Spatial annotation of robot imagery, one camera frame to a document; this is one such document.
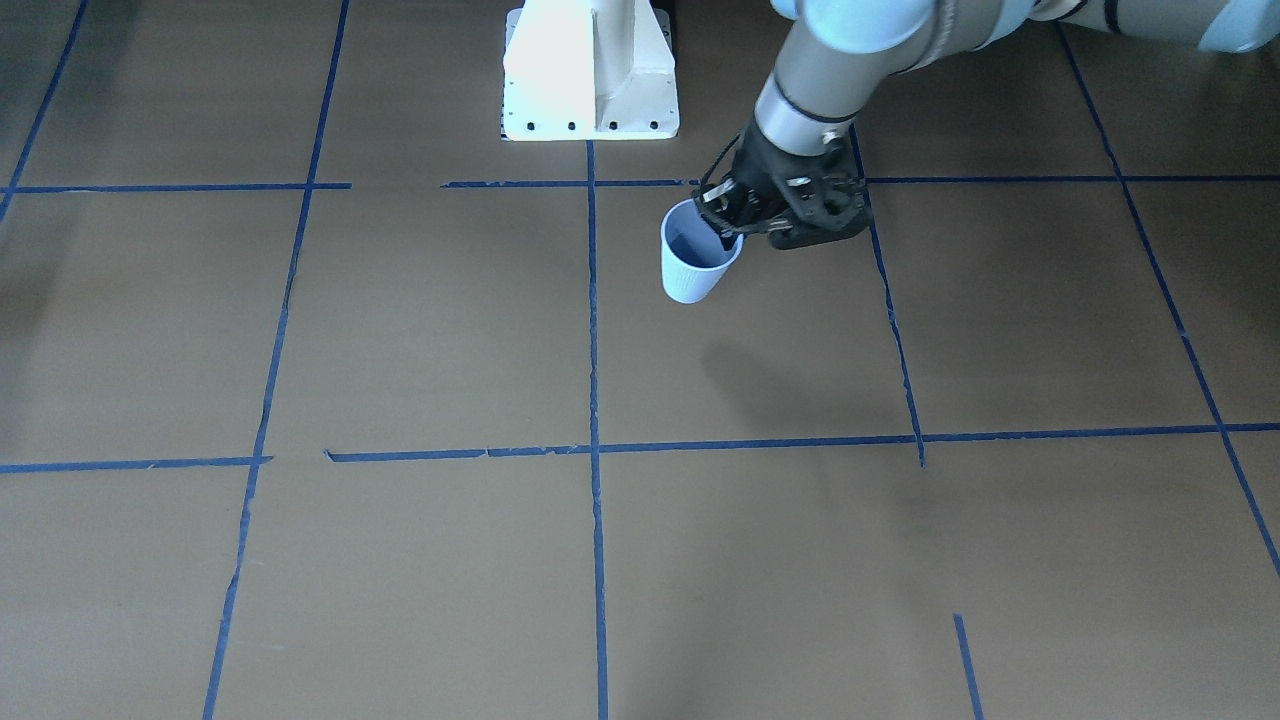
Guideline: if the blue ribbed plastic cup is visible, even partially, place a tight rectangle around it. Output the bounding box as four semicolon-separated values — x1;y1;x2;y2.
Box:
660;199;745;304

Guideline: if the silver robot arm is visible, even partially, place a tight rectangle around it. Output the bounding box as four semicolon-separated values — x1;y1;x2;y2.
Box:
692;1;1279;250

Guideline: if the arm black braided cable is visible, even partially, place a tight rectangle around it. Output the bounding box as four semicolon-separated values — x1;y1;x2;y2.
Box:
694;129;746;201

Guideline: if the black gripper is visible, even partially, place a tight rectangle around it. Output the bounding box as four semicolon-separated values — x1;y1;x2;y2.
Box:
694;128;873;252

